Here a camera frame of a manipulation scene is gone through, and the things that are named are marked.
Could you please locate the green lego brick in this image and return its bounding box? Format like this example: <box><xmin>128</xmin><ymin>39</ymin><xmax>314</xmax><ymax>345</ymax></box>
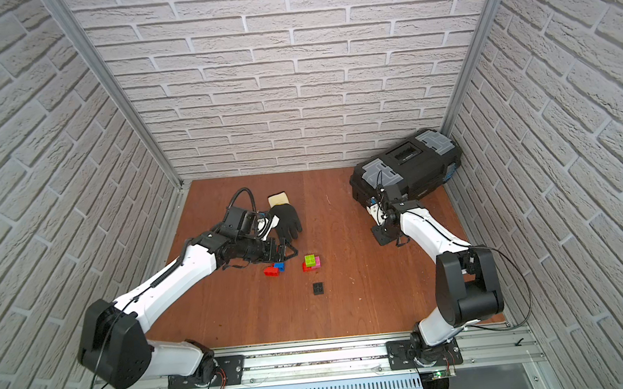
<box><xmin>304</xmin><ymin>254</ymin><xmax>318</xmax><ymax>268</ymax></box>

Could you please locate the black small lego brick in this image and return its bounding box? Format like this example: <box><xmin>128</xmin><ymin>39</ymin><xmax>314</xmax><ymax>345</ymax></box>
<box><xmin>313</xmin><ymin>283</ymin><xmax>325</xmax><ymax>295</ymax></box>

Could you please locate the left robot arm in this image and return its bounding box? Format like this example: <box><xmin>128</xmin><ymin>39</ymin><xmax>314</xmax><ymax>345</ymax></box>
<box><xmin>77</xmin><ymin>203</ymin><xmax>302</xmax><ymax>389</ymax></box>

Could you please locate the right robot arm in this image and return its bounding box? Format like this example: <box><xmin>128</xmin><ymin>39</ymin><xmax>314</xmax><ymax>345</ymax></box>
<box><xmin>366</xmin><ymin>186</ymin><xmax>505</xmax><ymax>351</ymax></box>

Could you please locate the black work glove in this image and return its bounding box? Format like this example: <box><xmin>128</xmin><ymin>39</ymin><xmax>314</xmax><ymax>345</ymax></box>
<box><xmin>270</xmin><ymin>203</ymin><xmax>303</xmax><ymax>243</ymax></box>

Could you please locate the black plastic toolbox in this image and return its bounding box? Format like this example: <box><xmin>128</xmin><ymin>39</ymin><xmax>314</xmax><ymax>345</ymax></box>
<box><xmin>349</xmin><ymin>128</ymin><xmax>462</xmax><ymax>208</ymax></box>

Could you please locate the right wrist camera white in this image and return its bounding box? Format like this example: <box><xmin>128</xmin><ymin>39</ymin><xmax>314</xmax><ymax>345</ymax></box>
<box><xmin>367</xmin><ymin>203</ymin><xmax>386</xmax><ymax>225</ymax></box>

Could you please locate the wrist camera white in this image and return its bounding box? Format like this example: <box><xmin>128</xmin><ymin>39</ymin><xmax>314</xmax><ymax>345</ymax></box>
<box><xmin>256</xmin><ymin>215</ymin><xmax>280</xmax><ymax>240</ymax></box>
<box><xmin>367</xmin><ymin>203</ymin><xmax>386</xmax><ymax>225</ymax></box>

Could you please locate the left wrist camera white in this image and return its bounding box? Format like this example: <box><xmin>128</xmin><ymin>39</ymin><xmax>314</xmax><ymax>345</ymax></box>
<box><xmin>256</xmin><ymin>215</ymin><xmax>280</xmax><ymax>240</ymax></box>

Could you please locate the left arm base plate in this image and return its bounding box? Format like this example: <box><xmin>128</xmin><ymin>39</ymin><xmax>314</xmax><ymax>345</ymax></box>
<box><xmin>168</xmin><ymin>355</ymin><xmax>245</xmax><ymax>389</ymax></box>

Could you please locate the aluminium rail frame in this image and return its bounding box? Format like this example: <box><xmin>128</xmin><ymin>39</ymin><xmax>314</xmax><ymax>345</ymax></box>
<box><xmin>108</xmin><ymin>323</ymin><xmax>560</xmax><ymax>389</ymax></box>

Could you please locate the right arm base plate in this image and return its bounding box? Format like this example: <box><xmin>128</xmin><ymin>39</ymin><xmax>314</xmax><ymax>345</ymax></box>
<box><xmin>385</xmin><ymin>338</ymin><xmax>464</xmax><ymax>371</ymax></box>

